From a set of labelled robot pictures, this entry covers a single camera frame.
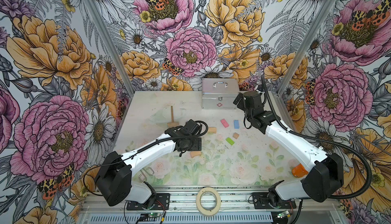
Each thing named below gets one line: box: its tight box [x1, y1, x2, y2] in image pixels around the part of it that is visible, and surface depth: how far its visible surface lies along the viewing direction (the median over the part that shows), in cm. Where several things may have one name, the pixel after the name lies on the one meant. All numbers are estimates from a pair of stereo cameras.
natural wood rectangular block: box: [207, 126, 217, 134], surface depth 101 cm
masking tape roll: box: [196, 187, 222, 217], surface depth 73 cm
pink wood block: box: [220, 118, 230, 128], surface depth 105 cm
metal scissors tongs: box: [138, 166, 155, 182], surface depth 85 cm
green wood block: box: [225, 136, 235, 146], surface depth 98 cm
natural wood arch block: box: [189, 151, 202, 159], surface depth 91 cm
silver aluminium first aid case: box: [201, 77, 240, 110], surface depth 107 cm
